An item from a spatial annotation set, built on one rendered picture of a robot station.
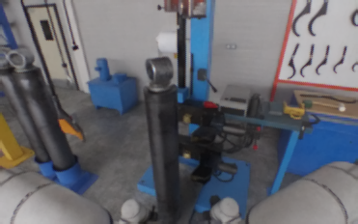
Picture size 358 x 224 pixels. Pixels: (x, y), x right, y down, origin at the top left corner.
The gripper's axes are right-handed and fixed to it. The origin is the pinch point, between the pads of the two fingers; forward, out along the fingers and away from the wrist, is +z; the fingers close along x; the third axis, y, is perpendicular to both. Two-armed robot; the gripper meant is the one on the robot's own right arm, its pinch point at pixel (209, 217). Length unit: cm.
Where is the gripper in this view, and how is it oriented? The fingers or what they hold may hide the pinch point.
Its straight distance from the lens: 129.8
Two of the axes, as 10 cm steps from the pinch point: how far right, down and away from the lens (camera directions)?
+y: 1.2, 7.9, -6.0
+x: 9.8, 0.0, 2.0
